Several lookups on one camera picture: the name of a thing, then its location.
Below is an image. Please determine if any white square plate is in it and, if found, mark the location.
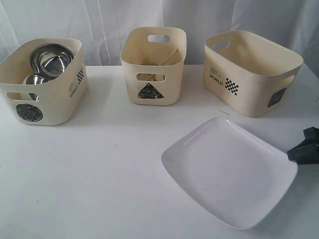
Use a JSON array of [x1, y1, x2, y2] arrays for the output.
[[160, 117, 298, 231]]

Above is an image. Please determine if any steel fork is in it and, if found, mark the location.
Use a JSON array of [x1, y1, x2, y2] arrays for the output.
[[151, 61, 159, 82]]

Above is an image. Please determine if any cream bin circle sticker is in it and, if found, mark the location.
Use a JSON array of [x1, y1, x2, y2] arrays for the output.
[[0, 38, 88, 125]]

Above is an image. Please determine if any wooden chopstick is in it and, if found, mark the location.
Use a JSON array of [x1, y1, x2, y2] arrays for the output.
[[163, 49, 178, 66]]

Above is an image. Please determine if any cream bin triangle sticker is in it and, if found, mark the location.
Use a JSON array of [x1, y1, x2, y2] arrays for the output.
[[120, 27, 187, 106]]

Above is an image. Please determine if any stainless steel bowl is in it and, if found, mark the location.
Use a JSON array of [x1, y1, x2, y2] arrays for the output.
[[29, 43, 75, 80]]

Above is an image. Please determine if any steel mug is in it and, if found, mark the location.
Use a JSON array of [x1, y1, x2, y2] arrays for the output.
[[21, 74, 50, 101]]

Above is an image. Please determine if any white curtain backdrop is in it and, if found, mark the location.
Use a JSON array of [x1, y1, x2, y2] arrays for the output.
[[0, 0, 319, 72]]

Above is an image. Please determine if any cream bin square sticker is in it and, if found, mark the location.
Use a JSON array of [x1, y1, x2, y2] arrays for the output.
[[203, 30, 304, 117]]

